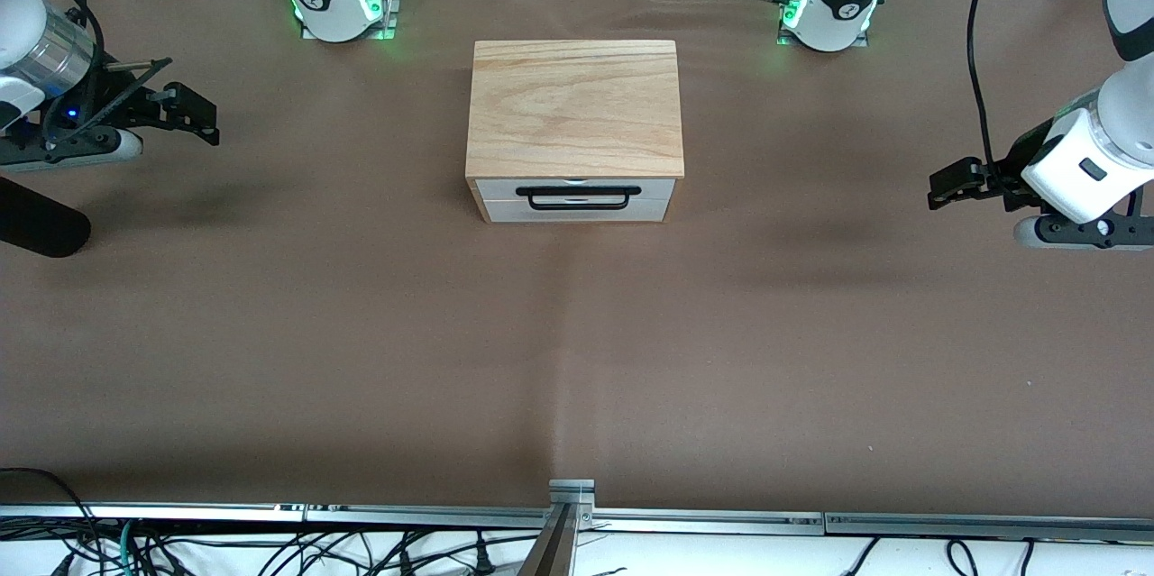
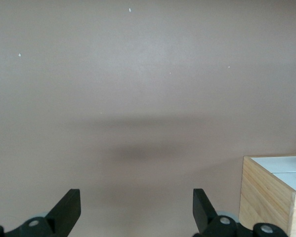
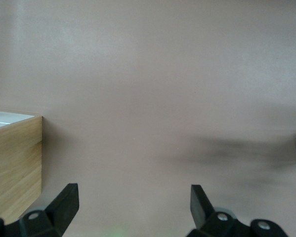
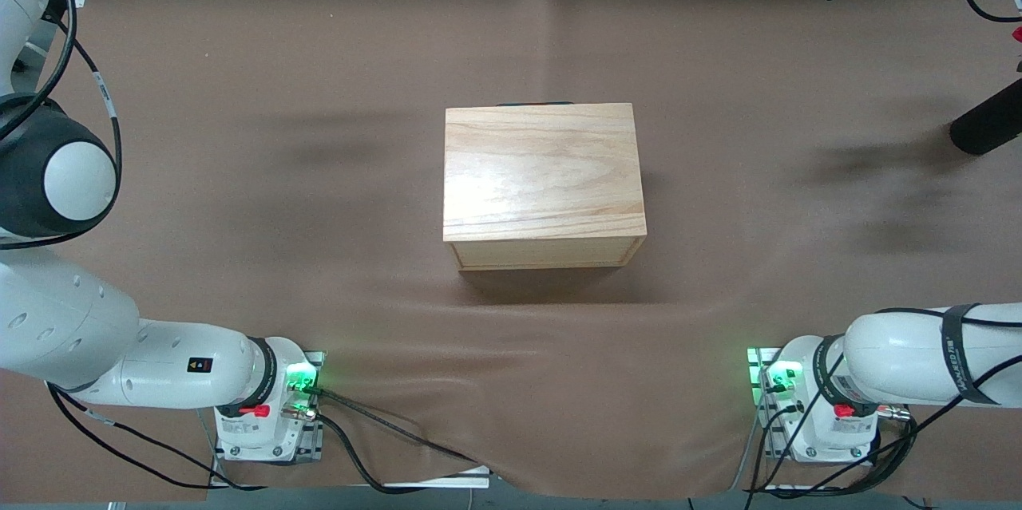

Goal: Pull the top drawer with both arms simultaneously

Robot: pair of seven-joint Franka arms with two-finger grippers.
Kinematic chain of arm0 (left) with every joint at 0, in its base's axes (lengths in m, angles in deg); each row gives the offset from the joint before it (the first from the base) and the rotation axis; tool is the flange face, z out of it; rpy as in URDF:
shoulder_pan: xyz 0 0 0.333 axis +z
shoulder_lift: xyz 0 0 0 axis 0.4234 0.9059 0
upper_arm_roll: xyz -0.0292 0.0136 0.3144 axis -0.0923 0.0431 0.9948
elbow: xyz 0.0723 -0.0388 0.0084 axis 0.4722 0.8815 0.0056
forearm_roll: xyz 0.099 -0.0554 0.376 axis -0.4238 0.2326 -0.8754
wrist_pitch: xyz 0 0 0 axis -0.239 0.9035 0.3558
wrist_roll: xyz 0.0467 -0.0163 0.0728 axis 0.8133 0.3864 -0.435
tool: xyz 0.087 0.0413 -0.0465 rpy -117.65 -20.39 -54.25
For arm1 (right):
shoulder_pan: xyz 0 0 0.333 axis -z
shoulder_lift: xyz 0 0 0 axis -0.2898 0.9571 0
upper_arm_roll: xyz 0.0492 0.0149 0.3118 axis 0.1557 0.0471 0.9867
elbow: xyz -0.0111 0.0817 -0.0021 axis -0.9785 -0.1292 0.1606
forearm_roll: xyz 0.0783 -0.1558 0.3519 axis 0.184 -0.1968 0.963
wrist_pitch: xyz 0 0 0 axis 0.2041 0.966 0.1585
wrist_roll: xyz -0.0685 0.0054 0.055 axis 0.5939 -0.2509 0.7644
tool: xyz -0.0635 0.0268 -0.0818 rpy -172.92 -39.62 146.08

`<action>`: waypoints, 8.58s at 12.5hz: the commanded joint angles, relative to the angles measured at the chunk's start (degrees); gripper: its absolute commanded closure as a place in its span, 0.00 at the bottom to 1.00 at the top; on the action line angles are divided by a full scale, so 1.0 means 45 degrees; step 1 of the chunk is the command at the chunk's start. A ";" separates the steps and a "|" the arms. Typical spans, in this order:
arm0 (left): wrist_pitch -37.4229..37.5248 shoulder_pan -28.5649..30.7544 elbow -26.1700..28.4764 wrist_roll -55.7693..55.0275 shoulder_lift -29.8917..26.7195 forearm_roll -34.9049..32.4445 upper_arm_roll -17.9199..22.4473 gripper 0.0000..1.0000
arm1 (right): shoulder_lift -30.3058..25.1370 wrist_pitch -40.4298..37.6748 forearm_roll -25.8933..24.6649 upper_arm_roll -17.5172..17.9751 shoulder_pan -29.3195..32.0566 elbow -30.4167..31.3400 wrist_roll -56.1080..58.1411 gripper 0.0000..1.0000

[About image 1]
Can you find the dark aluminium support post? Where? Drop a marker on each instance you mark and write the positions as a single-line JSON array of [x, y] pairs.
[[552, 553]]

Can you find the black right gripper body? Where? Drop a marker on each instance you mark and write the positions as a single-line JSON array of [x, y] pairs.
[[126, 101]]

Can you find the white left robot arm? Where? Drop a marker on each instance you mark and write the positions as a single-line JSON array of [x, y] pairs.
[[1127, 107]]

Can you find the black cylindrical vase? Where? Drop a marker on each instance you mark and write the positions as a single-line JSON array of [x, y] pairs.
[[36, 220]]

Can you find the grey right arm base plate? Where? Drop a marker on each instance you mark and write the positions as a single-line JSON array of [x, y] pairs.
[[389, 13]]

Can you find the brown table mat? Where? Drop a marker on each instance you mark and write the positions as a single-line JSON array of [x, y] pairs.
[[270, 333]]

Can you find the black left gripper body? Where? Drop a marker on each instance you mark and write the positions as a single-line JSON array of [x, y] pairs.
[[1022, 163]]

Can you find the light wooden drawer cabinet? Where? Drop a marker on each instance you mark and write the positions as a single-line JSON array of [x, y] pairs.
[[574, 107]]

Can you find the grey left arm base plate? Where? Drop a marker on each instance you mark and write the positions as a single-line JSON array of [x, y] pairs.
[[783, 37]]

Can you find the small aluminium rail bracket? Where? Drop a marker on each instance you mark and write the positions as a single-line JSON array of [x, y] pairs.
[[572, 493]]

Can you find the aluminium table edge rail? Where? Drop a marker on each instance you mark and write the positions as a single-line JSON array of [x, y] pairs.
[[992, 527], [153, 512], [703, 522]]

